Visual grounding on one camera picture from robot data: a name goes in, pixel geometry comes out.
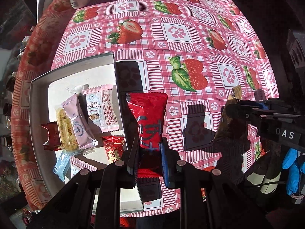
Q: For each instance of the gold brown snack packet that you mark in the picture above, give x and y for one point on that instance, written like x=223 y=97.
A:
x=228 y=124

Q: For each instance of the small red candy packet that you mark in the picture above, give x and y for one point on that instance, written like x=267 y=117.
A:
x=51 y=133

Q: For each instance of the person's right hand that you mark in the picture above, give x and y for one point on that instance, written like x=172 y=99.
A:
x=296 y=171

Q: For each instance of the strawberry print tablecloth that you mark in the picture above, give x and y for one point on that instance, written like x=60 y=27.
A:
x=181 y=52

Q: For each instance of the yellow cookie packet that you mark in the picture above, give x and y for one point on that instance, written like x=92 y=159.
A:
x=65 y=128

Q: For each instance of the light blue snack packet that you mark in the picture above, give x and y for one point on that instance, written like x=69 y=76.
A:
x=62 y=167

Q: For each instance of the red packet with gold label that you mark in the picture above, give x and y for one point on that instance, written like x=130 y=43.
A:
x=112 y=150

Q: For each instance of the white cardboard box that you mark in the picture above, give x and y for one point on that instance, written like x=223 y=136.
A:
x=54 y=93

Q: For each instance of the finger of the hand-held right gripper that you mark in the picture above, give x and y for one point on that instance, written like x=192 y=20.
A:
x=247 y=115
x=263 y=105

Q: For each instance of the white packet with zigzag edge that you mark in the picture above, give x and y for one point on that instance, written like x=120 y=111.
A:
x=78 y=167

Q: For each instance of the clear packet with dark stick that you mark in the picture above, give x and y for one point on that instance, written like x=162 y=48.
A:
x=79 y=89

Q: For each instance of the white biscuit packet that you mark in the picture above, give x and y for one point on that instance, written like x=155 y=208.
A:
x=94 y=109

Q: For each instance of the white cylinder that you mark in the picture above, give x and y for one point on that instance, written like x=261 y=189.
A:
x=270 y=189

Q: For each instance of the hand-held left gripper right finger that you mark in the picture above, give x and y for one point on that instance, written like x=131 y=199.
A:
x=166 y=164

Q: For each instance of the white packet with reddish print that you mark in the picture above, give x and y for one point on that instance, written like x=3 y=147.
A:
x=110 y=112

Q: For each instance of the red packet with dark print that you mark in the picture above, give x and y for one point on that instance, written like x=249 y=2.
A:
x=147 y=114

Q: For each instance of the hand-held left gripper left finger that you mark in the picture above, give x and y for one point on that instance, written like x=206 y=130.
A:
x=132 y=162

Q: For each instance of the pale pink snack packet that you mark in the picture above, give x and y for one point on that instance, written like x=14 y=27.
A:
x=77 y=124

